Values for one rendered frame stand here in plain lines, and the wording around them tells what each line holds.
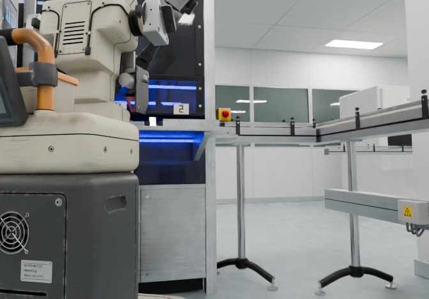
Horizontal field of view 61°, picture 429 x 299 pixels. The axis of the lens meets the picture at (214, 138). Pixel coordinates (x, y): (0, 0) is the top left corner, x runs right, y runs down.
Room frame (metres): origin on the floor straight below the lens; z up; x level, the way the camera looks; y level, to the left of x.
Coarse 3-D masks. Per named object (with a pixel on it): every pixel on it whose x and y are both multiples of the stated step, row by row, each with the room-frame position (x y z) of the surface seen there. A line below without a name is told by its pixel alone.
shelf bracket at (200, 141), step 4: (204, 132) 1.72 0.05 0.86; (208, 132) 1.72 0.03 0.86; (196, 136) 1.94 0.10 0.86; (200, 136) 1.81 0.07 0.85; (204, 136) 1.74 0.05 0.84; (208, 136) 1.74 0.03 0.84; (196, 140) 1.94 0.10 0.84; (200, 140) 1.81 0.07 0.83; (204, 140) 1.78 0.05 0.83; (196, 144) 1.94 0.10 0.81; (200, 144) 1.83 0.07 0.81; (204, 144) 1.83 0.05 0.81; (196, 148) 1.94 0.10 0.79; (200, 148) 1.88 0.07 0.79; (196, 152) 1.94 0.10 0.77; (200, 152) 1.92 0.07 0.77; (196, 156) 1.97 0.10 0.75; (200, 156) 1.98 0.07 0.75; (196, 160) 2.03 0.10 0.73
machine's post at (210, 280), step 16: (208, 0) 2.07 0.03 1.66; (208, 16) 2.07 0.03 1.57; (208, 32) 2.07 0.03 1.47; (208, 48) 2.07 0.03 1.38; (208, 64) 2.07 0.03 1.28; (208, 80) 2.07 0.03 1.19; (208, 96) 2.07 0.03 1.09; (208, 112) 2.07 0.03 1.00; (208, 144) 2.07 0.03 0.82; (208, 160) 2.07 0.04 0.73; (208, 176) 2.07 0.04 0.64; (208, 192) 2.07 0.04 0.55; (208, 208) 2.07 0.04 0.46; (208, 224) 2.07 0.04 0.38; (208, 240) 2.07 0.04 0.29; (208, 256) 2.07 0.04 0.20; (208, 272) 2.07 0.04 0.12; (208, 288) 2.07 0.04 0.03
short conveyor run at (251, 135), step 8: (232, 120) 2.34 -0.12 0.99; (232, 128) 2.21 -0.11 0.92; (240, 128) 2.22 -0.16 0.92; (248, 128) 2.24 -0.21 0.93; (256, 128) 2.25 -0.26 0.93; (264, 128) 2.26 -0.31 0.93; (272, 128) 2.27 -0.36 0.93; (280, 128) 2.28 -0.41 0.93; (288, 128) 2.29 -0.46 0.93; (296, 128) 2.30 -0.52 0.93; (304, 128) 2.31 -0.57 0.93; (312, 128) 2.33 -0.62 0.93; (240, 136) 2.22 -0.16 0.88; (248, 136) 2.24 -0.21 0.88; (256, 136) 2.25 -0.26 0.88; (264, 136) 2.26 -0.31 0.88; (272, 136) 2.27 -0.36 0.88; (280, 136) 2.28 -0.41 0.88; (288, 136) 2.29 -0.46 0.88; (296, 136) 2.30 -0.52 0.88; (304, 136) 2.31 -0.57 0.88; (312, 136) 2.33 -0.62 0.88
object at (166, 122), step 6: (162, 120) 1.69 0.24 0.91; (168, 120) 1.65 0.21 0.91; (174, 120) 1.66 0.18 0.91; (180, 120) 1.66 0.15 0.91; (186, 120) 1.67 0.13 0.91; (192, 120) 1.68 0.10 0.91; (198, 120) 1.68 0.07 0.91; (204, 120) 1.69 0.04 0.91; (210, 120) 1.69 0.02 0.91; (216, 120) 1.70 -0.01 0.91
